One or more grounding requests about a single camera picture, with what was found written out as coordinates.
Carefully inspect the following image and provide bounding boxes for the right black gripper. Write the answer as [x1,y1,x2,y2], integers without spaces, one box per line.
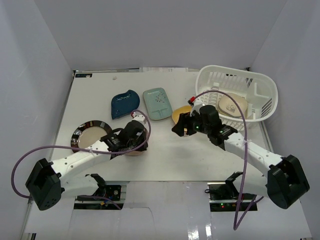
[171,109,211,137]

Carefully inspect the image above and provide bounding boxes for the brown square plate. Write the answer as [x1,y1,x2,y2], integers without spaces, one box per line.
[125,150,145,156]

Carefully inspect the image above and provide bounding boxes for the dark blue leaf plate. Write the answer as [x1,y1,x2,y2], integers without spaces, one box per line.
[111,89,140,120]

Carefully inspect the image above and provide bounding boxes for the cream square plate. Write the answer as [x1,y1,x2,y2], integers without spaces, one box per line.
[218,92,248,118]

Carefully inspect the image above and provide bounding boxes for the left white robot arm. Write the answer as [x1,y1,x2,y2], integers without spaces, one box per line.
[25,116,149,211]

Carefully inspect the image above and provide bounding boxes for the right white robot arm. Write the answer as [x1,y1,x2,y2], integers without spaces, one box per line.
[171,105,310,209]

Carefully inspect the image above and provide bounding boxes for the yellow square plate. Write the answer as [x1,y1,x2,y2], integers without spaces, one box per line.
[171,105,192,124]

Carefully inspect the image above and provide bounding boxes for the light green rectangular plate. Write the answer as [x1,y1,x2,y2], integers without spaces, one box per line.
[143,87,173,121]

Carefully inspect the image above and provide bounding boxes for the round dark mirrored plate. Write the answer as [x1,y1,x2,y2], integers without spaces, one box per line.
[70,120,112,149]

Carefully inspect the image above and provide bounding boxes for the papers at table back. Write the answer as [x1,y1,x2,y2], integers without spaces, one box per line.
[139,67,189,73]

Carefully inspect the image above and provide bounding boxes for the white plastic dish basket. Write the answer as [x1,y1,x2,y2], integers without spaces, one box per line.
[195,65,279,132]

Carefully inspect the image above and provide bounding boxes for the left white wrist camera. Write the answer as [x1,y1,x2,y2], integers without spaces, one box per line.
[131,112,147,125]

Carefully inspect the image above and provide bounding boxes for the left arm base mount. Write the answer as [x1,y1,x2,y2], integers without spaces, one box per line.
[73,184,127,211]

